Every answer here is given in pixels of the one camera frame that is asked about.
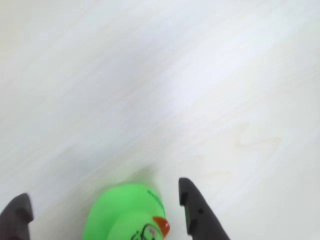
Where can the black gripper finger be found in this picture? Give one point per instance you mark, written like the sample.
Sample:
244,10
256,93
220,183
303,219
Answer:
197,207
15,215

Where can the green rubber duck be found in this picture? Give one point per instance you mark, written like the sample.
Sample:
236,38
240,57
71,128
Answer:
120,215

